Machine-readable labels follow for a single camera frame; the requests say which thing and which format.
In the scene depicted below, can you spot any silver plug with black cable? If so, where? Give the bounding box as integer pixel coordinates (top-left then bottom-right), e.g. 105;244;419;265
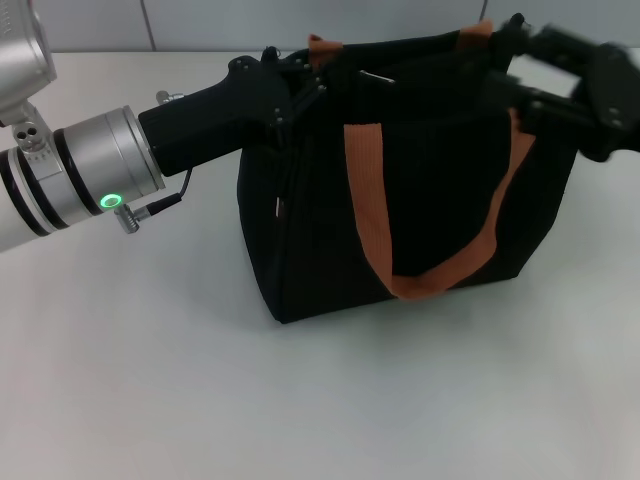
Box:
113;168;195;235

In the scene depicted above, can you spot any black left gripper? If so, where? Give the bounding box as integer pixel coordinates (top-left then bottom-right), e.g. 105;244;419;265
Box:
137;49;351;177

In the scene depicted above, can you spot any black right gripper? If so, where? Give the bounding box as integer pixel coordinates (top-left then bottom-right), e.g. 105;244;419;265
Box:
486;13;640;165

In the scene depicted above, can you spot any black bag with orange handles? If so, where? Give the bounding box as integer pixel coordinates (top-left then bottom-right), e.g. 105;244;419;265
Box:
234;19;576;325

